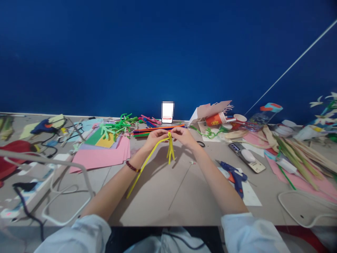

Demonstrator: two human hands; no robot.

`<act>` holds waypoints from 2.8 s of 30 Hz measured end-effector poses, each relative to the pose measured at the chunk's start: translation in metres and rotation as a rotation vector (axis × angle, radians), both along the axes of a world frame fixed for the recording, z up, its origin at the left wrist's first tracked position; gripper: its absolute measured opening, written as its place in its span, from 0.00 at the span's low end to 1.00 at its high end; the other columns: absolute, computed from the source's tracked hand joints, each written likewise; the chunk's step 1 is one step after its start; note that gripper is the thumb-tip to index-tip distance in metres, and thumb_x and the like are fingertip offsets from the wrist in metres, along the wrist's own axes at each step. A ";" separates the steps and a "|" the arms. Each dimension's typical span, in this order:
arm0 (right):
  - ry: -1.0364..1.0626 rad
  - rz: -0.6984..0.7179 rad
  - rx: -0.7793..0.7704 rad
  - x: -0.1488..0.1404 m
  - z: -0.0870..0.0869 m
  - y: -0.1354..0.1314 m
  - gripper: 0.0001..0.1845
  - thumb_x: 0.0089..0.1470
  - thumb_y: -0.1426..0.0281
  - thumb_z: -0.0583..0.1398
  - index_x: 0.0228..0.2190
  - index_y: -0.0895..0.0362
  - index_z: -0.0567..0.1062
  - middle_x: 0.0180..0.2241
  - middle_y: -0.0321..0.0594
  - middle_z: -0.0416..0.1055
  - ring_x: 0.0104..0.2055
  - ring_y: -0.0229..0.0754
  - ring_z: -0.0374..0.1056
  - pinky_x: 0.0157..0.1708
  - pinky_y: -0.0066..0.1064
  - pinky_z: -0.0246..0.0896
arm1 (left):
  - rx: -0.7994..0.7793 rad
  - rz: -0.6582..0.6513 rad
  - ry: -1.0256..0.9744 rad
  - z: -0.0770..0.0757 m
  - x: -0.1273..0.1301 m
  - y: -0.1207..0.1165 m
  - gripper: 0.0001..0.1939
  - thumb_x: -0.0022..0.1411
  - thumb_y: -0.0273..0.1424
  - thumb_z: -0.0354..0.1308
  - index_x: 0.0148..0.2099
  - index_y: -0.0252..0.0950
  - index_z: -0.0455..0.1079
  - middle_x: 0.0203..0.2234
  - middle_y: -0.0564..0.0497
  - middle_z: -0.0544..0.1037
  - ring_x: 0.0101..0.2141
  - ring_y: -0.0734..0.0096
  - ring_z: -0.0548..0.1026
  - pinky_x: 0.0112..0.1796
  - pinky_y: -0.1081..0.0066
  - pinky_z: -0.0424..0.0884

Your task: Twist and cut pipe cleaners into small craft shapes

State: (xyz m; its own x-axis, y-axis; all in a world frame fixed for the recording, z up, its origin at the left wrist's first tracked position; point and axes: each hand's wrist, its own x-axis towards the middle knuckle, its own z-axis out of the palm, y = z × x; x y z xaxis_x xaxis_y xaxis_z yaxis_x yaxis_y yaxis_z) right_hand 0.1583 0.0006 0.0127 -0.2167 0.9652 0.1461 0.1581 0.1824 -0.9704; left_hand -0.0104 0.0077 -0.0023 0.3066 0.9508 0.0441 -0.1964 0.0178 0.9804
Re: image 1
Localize person's left hand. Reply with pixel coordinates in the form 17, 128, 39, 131
143, 128, 172, 155

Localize person's right hand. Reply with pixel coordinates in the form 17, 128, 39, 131
171, 126, 200, 153

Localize yellow pipe cleaner bundle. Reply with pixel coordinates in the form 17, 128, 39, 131
126, 131, 176, 200

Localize bundle of mixed colour pipe cleaners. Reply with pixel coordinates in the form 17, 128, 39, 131
131, 123, 186, 138

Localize pink pipe cleaner pieces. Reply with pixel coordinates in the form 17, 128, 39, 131
140, 114, 162, 128

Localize white phone on stand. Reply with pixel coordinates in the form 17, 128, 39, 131
161, 100, 174, 124

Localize torn white cardboard box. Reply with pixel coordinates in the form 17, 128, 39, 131
188, 100, 234, 126

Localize twisted green pipe cleaner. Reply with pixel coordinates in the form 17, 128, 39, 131
189, 125, 230, 140

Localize red paper cup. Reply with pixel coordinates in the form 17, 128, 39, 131
232, 113, 248, 130
205, 111, 228, 127

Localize heap of green pipe cleaner figures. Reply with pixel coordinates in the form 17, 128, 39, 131
99, 113, 139, 141

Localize stack of coloured paper sheets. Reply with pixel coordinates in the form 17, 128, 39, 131
69, 122, 131, 174

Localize blue hot glue gun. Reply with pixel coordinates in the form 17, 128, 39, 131
215, 159, 249, 200
30, 119, 60, 135

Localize white oval object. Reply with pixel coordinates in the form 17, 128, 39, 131
240, 148, 257, 163

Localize smartphone in patterned case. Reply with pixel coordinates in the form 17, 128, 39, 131
228, 142, 267, 174

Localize clear bottle with blue lid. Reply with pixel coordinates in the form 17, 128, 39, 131
247, 102, 283, 128

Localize white paper sheet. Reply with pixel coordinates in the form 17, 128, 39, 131
218, 167, 263, 207

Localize white tape rolls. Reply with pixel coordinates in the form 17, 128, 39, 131
273, 119, 298, 135

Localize person's body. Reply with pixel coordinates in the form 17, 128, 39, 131
106, 226, 227, 253

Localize white glue tube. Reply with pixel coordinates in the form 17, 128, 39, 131
275, 157, 301, 176

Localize straight green pipe cleaner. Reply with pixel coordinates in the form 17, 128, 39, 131
277, 160, 297, 191

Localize pile of dried leaf strips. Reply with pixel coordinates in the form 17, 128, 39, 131
259, 124, 337, 192

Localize light green paper sheet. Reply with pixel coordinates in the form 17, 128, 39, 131
19, 113, 65, 141

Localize white power strip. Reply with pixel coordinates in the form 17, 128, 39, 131
0, 154, 73, 220

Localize pink paper sheet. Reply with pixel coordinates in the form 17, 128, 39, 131
264, 149, 337, 205

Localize white paper flowers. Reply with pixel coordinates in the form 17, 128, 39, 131
308, 91, 337, 144

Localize red cloth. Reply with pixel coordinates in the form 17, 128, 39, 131
0, 140, 39, 183

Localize white wire frame stand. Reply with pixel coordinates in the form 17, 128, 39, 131
0, 149, 96, 227

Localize white string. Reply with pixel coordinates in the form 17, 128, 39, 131
243, 18, 337, 117

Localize black cable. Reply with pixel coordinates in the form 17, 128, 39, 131
12, 181, 46, 253

